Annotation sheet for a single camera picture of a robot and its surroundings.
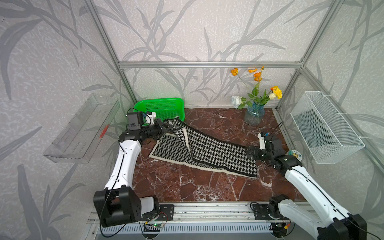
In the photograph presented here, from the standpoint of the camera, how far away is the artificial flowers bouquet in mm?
898

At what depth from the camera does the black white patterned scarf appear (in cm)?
89

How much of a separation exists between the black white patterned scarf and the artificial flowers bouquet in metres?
0.29

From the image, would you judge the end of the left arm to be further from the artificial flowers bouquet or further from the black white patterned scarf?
the artificial flowers bouquet
